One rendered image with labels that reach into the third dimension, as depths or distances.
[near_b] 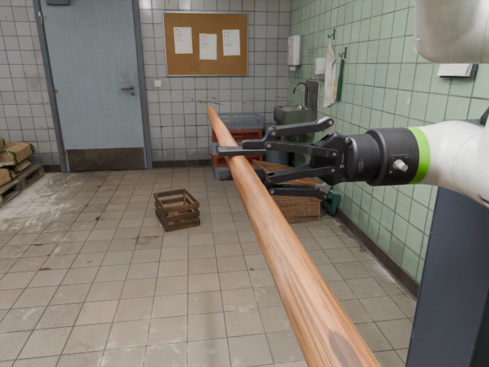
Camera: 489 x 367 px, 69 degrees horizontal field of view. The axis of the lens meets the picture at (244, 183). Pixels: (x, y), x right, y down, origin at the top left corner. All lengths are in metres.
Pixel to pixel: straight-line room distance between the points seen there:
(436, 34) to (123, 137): 4.33
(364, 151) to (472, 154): 0.14
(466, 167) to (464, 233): 0.36
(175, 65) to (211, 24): 0.65
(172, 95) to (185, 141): 0.62
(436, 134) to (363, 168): 0.13
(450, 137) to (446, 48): 0.30
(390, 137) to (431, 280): 0.53
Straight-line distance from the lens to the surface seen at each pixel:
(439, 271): 0.99
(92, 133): 4.92
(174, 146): 4.83
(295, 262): 0.23
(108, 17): 4.80
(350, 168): 0.56
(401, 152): 0.57
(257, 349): 1.91
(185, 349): 1.94
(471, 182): 0.56
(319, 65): 3.57
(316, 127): 0.54
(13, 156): 4.59
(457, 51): 0.87
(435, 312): 1.04
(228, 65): 4.72
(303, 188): 0.57
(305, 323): 0.19
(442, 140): 0.61
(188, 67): 4.70
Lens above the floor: 1.32
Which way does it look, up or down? 18 degrees down
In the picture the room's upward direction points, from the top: straight up
